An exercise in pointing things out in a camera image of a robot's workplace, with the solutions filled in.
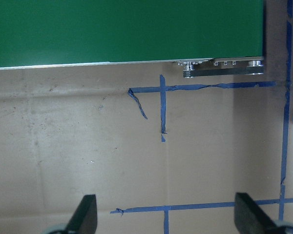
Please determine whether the green conveyor belt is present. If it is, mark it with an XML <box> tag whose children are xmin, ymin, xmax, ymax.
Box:
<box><xmin>0</xmin><ymin>0</ymin><xmax>264</xmax><ymax>78</ymax></box>

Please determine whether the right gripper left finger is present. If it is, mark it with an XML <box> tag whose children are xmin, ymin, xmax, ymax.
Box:
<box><xmin>64</xmin><ymin>195</ymin><xmax>97</xmax><ymax>234</ymax></box>

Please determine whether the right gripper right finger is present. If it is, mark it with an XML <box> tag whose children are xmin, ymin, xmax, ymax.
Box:
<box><xmin>234</xmin><ymin>193</ymin><xmax>278</xmax><ymax>234</ymax></box>

